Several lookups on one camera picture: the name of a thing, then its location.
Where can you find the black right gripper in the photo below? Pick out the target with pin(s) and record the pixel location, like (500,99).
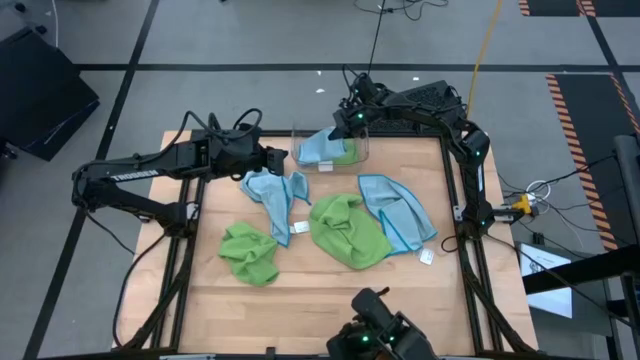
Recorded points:
(362,112)

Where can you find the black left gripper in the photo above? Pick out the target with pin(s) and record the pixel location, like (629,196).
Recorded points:
(262,160)

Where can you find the blue microfiber towel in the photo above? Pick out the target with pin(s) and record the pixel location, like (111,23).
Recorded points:
(272,192)
(320,147)
(395,210)

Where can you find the green microfiber towel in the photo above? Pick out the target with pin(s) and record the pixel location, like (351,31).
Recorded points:
(350,155)
(350,235)
(247,255)

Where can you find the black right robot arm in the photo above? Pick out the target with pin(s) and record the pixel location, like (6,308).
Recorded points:
(470,170)

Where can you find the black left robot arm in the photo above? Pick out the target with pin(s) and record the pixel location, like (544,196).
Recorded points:
(150,167)

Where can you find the clear plastic bin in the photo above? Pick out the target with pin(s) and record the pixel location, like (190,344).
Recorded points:
(305,167)

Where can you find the yellow connector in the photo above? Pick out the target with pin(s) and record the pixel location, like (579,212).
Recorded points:
(522,202)

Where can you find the large black box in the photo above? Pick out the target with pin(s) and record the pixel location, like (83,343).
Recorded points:
(40,100)

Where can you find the black mat striped edges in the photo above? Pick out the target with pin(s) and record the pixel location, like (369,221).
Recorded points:
(590,115)
(555,6)

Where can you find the white printed sheet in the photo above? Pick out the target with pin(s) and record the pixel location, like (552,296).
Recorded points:
(545,295)

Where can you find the black metal stand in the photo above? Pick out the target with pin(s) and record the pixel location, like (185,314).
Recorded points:
(575,270)

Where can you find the grey post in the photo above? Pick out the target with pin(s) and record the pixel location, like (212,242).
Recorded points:
(627,190)

